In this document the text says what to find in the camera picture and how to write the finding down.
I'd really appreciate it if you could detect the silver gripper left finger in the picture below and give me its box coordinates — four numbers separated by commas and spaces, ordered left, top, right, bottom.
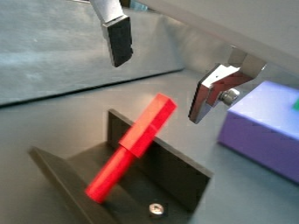
90, 0, 134, 67

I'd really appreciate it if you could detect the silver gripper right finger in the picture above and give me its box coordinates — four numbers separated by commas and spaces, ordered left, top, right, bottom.
189, 47, 268, 123

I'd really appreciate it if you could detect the red peg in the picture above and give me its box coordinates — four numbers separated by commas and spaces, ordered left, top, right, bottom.
86, 94, 177, 203

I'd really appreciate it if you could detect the purple base board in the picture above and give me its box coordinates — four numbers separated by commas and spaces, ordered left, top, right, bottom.
218, 81, 299, 184

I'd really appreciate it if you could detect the green block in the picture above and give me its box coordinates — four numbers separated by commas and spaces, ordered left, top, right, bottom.
294, 98, 299, 111

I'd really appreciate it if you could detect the black U-shaped holder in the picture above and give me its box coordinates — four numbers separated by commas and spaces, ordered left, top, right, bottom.
30, 109, 213, 224

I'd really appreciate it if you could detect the silver screw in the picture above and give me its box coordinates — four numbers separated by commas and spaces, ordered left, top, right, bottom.
149, 203, 165, 217

